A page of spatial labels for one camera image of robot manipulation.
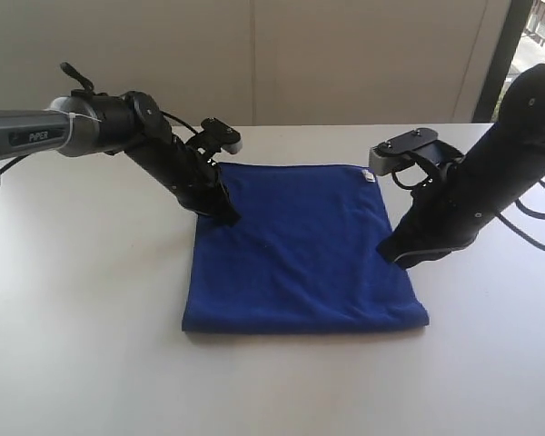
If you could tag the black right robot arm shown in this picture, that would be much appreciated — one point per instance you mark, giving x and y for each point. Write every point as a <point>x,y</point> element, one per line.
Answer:
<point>519,132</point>

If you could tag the blue microfiber towel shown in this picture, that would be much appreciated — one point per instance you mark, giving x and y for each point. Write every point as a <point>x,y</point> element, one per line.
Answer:
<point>303,258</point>

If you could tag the dark window frame post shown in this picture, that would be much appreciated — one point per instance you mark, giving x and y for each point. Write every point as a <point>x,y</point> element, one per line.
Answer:
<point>505,49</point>

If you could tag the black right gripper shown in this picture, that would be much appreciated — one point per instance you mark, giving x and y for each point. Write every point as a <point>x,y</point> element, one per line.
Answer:
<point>450,219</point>

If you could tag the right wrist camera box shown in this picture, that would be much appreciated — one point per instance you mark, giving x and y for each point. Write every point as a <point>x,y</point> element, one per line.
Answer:
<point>420,146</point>

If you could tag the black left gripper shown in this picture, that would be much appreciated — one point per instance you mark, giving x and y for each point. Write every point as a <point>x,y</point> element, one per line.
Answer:
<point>185,173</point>

